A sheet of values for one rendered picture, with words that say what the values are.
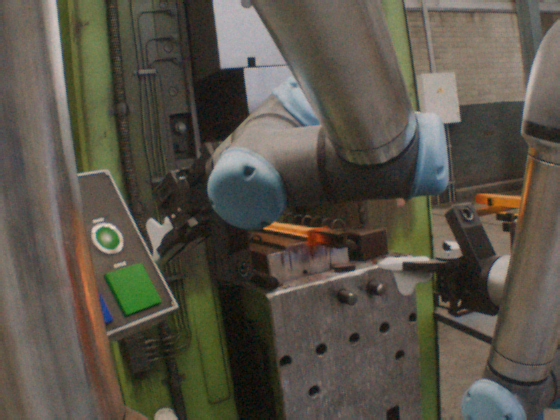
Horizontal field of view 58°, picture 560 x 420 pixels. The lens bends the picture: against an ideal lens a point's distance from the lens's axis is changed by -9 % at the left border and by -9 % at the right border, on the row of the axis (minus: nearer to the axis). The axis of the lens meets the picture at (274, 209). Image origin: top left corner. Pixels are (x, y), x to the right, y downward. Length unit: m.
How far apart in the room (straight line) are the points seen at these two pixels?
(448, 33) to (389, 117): 8.41
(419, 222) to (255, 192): 1.12
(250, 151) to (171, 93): 0.73
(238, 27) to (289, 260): 0.50
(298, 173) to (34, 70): 0.30
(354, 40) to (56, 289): 0.22
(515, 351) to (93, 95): 0.92
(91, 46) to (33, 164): 0.95
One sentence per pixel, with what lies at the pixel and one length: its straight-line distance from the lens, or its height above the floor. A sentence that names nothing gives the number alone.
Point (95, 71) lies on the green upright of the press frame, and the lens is 1.19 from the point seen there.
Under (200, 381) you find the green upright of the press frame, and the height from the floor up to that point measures 0.69.
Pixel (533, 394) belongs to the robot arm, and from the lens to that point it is 0.66.
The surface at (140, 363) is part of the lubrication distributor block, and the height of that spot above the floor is 0.78.
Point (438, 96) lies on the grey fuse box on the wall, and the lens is 8.32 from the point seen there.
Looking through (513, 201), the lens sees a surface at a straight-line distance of 1.39.
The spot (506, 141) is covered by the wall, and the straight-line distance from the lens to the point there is 9.28.
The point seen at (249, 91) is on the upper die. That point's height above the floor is 1.32.
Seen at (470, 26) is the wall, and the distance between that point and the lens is 9.09.
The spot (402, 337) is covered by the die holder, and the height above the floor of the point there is 0.73.
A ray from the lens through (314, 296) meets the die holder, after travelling 1.15.
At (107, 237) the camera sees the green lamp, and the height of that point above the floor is 1.09.
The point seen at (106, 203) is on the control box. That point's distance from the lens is 0.96.
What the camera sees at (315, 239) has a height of 0.99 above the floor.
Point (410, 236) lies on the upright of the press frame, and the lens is 1.56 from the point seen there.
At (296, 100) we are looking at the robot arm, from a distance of 0.58.
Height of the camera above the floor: 1.21
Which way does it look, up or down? 7 degrees down
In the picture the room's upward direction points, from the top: 7 degrees counter-clockwise
